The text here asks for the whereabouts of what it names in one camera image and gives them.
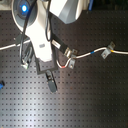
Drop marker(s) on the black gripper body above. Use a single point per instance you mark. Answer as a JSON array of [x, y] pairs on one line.
[[42, 67]]

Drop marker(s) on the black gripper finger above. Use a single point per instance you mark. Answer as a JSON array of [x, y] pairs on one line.
[[51, 82]]

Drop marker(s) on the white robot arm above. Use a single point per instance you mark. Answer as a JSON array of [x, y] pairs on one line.
[[32, 18]]

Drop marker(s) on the black connector with label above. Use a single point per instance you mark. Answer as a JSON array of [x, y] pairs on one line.
[[59, 45]]

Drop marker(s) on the metal cable clip centre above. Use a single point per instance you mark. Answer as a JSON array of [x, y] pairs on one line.
[[71, 54]]

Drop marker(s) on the metal cable clip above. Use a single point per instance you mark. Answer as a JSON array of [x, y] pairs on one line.
[[108, 50], [71, 54]]

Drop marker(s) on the metal cable clip right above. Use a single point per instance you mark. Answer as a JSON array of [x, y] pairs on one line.
[[108, 50]]

